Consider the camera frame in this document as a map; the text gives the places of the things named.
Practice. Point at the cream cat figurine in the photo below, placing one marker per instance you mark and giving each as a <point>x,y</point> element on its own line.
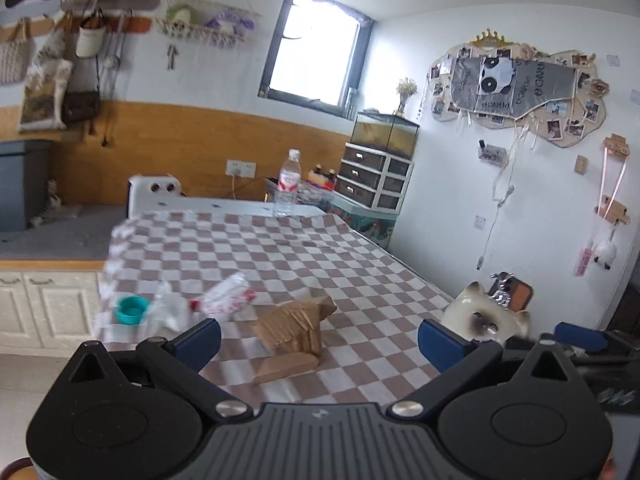
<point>475,312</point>

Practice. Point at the crumpled clear plastic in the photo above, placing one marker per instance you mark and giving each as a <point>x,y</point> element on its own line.
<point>167,307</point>

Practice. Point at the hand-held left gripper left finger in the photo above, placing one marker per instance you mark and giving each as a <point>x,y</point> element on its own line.
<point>200,344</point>

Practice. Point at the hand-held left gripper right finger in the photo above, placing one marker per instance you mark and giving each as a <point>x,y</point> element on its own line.
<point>442,346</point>

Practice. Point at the white plush sheep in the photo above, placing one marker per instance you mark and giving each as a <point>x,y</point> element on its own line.
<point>605,255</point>

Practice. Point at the brown box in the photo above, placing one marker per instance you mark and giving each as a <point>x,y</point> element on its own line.
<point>520,292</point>

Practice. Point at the macrame wall shelf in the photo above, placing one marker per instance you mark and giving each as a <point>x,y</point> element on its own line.
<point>200,30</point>

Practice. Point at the glass fish tank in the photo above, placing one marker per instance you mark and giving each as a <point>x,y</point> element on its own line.
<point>385,132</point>

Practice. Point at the silver panda print bag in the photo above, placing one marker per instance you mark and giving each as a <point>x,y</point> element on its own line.
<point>500,82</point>

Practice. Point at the teal round lid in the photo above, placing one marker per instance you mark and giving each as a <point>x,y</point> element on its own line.
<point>131,309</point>

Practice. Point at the clear storage box with bottles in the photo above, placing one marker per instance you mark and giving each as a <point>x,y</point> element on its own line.
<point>310,185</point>

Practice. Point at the white cabinet row with countertop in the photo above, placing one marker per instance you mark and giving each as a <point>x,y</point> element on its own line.
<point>50,305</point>

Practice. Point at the dark framed window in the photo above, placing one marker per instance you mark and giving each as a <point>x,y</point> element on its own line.
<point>315,45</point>

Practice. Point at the clear water bottle red label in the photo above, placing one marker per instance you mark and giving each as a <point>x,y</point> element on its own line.
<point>286,187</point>

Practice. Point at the pink hanging tag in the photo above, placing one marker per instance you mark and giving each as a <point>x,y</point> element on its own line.
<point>582,261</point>

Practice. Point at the brown handbag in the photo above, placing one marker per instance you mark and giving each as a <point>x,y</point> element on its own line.
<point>80,106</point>

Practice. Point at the dried flowers in vase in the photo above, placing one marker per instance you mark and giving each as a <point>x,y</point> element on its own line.
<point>406,91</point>

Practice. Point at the grey storage bin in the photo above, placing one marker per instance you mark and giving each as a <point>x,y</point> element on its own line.
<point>22,185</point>

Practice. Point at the white chair back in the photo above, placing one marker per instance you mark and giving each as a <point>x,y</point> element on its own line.
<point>150,195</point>

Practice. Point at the wooden wall hanger pink ribbon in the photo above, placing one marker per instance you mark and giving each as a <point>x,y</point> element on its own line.
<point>612,207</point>

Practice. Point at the white wall outlet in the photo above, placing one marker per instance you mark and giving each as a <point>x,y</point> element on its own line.
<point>241,168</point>

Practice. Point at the brown white checkered tablecloth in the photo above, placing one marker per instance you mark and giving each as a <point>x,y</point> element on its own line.
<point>300,260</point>

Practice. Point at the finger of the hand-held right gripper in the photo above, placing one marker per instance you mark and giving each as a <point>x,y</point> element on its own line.
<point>580,336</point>

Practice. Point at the woven tote bag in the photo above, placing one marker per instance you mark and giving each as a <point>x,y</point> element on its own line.
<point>14,60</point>

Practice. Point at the cloud shaped photo board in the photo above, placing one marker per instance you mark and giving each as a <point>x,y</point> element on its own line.
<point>575,125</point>

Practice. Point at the red white crumpled wrapper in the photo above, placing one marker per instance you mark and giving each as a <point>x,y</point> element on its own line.
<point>225,295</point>

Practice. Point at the beige trash bin brown rim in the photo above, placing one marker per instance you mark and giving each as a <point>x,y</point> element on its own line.
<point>11,464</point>

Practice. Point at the white drawer unit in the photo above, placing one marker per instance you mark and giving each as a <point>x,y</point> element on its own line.
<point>372,175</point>

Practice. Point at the crumpled brown paper bag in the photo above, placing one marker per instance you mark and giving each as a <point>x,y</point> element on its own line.
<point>292,325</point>

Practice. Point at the flat brown cardboard piece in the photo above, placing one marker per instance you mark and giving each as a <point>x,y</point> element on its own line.
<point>287,366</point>

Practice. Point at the white hanging hat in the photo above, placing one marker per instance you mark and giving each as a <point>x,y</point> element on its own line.
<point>90,37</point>

